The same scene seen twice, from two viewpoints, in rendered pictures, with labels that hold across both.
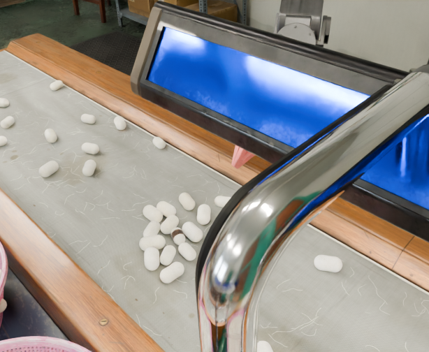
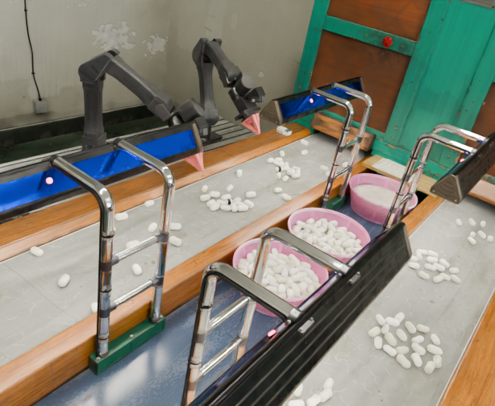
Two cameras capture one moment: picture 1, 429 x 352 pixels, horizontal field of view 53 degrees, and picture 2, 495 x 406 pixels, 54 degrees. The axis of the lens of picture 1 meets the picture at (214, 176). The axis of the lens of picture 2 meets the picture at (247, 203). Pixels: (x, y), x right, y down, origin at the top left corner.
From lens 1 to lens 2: 1.63 m
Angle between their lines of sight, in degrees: 82
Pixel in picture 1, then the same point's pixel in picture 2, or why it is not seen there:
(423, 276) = (242, 159)
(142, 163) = not seen: hidden behind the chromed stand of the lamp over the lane
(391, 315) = (255, 169)
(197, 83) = (291, 111)
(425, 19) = not seen: outside the picture
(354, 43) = not seen: outside the picture
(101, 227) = (221, 223)
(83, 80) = (44, 231)
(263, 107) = (301, 107)
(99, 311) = (274, 215)
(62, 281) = (262, 224)
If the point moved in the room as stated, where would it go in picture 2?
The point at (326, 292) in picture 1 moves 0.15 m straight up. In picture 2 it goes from (249, 178) to (256, 141)
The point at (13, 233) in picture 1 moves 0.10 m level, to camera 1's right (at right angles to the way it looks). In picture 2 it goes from (238, 240) to (234, 221)
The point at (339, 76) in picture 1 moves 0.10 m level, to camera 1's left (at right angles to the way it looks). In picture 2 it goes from (305, 94) to (314, 105)
